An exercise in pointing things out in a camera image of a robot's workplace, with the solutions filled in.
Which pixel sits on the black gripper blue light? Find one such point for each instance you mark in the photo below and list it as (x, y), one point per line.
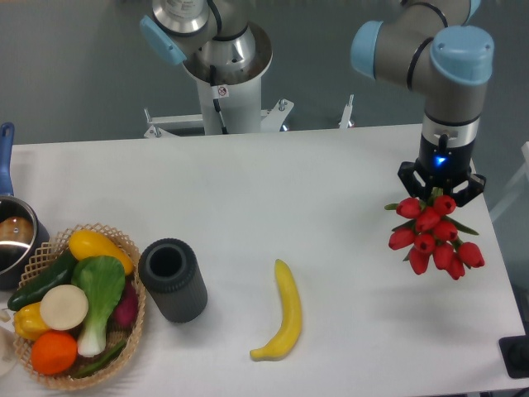
(443, 161)

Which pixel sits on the red tulip bouquet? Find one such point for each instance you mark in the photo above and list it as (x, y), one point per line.
(431, 235)

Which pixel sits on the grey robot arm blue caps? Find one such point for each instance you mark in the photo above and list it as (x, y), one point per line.
(431, 49)

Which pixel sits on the black device at table edge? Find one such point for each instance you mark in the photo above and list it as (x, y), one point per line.
(515, 355)

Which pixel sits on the yellow plastic banana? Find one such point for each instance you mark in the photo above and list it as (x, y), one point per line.
(285, 339)

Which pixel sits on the dark grey ribbed vase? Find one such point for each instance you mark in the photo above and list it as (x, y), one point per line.
(169, 270)

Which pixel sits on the purple sweet potato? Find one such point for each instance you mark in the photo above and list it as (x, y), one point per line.
(125, 313)

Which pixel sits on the green bok choy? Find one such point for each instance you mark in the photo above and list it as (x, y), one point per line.
(102, 279)

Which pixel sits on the yellow squash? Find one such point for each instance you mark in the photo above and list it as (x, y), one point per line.
(86, 243)

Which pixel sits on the green chili pepper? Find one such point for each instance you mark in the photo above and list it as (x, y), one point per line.
(101, 362)

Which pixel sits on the dark green cucumber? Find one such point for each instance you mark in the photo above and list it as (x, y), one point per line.
(58, 273)

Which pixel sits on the woven wicker basket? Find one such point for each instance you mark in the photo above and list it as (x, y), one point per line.
(128, 337)

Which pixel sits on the round white radish slice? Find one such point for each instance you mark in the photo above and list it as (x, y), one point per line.
(64, 307)

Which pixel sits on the orange fruit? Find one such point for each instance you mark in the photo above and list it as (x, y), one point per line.
(54, 352)

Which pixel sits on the yellow bell pepper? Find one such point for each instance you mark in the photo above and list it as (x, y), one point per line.
(28, 322)

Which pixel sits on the white metal frame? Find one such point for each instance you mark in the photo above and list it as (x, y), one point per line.
(271, 120)

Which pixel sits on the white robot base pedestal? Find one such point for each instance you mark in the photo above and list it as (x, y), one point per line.
(228, 75)

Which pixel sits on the dark pot blue handle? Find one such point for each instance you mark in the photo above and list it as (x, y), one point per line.
(21, 230)

